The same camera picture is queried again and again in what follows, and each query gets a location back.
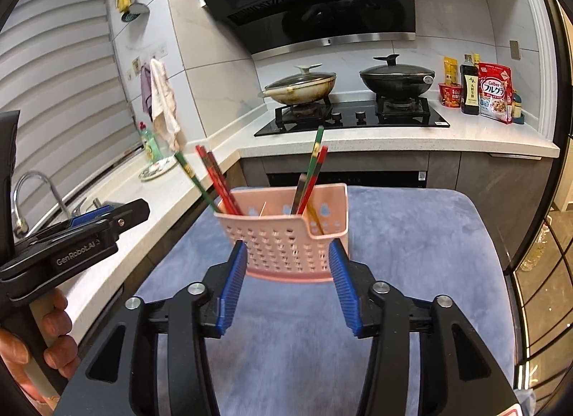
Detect black range hood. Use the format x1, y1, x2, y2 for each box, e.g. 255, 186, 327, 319
189, 0, 418, 56

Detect black built-in oven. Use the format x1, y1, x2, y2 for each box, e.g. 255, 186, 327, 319
261, 169, 429, 189

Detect small blue holder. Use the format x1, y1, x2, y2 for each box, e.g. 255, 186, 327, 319
510, 90, 525, 126

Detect purple chopstick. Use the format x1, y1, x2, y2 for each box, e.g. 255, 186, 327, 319
290, 173, 309, 216

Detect blue plush table cloth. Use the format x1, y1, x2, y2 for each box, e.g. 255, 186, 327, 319
134, 185, 515, 416

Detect beige wok with lid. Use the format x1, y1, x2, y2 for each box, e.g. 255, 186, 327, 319
261, 64, 337, 106

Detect chrome faucet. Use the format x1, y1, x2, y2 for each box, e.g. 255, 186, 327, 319
13, 171, 88, 238

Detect red instant noodle cup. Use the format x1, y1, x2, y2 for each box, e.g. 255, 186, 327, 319
438, 82, 463, 108

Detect pink perforated utensil holder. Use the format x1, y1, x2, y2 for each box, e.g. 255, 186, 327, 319
213, 182, 350, 283

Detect dark soy sauce bottle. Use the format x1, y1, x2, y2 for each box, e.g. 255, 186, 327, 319
459, 54, 481, 116

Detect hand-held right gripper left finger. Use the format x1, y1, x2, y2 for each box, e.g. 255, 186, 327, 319
58, 239, 248, 416

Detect black gas hob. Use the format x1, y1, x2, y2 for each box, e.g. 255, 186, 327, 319
254, 96, 449, 138

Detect purple hanging cloth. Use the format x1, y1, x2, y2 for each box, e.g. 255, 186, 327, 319
140, 64, 155, 117

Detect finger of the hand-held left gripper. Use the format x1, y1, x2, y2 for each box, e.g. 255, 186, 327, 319
92, 199, 150, 238
27, 204, 118, 244

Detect maroon chopstick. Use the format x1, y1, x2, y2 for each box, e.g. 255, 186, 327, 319
207, 151, 244, 216

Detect brown kitchen base cabinet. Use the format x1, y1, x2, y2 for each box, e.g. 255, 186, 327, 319
67, 150, 553, 354

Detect person's left hand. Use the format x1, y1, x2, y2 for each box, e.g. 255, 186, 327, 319
0, 288, 82, 394

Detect red chopstick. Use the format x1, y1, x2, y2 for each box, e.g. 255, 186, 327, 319
195, 144, 236, 216
295, 145, 329, 216

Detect white speckled kitchen countertop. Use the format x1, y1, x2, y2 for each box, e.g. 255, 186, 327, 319
9, 98, 560, 354

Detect green dish soap bottle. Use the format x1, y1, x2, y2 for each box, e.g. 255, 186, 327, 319
139, 121, 164, 164

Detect white window blinds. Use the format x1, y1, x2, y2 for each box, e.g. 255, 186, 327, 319
0, 0, 139, 238

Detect white hanging cloth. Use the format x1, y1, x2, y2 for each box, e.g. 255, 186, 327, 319
149, 58, 182, 153

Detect yellow snack packet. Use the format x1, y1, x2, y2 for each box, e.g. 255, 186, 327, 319
443, 57, 462, 86

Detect green chopstick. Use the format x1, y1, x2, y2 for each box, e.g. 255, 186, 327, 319
174, 152, 222, 214
305, 126, 325, 184

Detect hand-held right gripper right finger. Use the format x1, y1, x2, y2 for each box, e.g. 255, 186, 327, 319
328, 239, 520, 416

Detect white patterned plate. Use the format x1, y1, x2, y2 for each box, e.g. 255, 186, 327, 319
138, 156, 179, 183

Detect black wok with lid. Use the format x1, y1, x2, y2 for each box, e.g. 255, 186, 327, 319
359, 53, 436, 98

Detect red white cereal bag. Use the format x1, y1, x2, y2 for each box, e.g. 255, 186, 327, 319
477, 62, 513, 124

